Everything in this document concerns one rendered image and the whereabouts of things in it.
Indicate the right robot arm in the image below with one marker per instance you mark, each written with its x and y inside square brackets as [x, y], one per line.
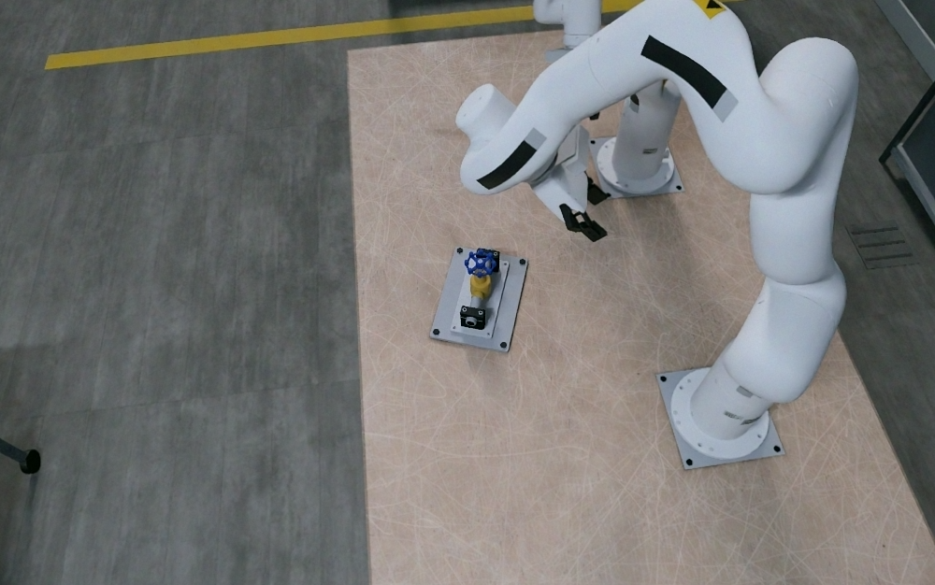
[647, 118]

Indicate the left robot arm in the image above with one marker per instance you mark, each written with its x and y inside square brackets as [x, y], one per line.
[763, 142]

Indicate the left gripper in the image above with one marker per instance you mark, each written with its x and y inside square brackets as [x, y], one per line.
[561, 192]

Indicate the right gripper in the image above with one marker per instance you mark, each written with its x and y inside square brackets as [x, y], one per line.
[596, 116]

